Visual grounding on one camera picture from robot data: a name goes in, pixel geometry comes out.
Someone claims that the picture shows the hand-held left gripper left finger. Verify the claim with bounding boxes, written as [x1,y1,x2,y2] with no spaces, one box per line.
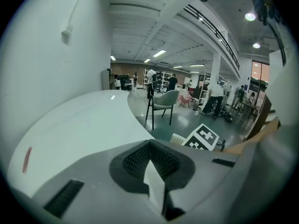
[32,139,164,224]

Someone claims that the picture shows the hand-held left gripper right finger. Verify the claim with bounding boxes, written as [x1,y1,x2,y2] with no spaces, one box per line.
[149,139,240,220]

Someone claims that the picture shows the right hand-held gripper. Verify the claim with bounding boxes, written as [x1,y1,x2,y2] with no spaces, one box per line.
[181,123,227,153]

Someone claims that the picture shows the pink makeup brush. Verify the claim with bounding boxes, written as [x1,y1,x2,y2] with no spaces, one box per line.
[21,146,33,175]

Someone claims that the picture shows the person's right forearm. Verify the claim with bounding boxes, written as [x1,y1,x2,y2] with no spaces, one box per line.
[224,119,281,154]

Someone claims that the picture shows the black roller skates heap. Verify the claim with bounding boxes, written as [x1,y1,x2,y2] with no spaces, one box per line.
[209,105,235,123]

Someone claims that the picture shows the pink armchair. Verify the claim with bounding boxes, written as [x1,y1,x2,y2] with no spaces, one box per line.
[178,89,197,108]

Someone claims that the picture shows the grey chair black legs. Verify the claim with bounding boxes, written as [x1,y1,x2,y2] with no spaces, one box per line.
[145,90,180,130]

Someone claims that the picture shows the white shelving unit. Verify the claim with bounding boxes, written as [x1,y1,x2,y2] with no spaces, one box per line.
[142,68,174,95]

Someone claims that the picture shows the white office desk with monitors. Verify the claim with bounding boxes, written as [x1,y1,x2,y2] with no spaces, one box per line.
[115,72,139,91]

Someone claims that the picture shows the grey open cabinet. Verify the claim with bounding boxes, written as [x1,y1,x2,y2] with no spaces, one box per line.
[101,69,118,91]

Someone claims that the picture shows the black mezzanine railing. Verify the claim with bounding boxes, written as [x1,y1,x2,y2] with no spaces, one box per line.
[184,5,241,71]

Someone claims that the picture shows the white wall junction box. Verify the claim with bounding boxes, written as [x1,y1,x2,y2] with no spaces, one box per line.
[61,24,74,44]

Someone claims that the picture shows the white wall conduit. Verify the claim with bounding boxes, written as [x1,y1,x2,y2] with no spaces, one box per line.
[67,0,89,30]

